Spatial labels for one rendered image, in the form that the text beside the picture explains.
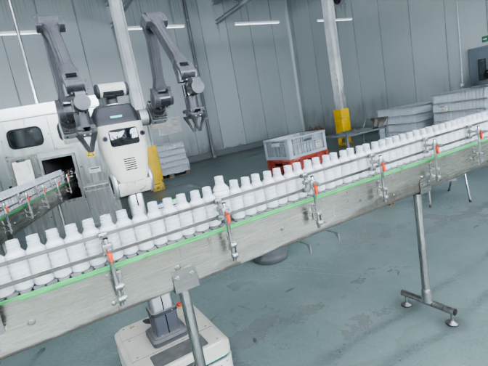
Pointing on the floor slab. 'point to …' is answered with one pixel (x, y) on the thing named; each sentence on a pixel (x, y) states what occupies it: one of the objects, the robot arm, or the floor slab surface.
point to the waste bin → (272, 257)
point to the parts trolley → (358, 133)
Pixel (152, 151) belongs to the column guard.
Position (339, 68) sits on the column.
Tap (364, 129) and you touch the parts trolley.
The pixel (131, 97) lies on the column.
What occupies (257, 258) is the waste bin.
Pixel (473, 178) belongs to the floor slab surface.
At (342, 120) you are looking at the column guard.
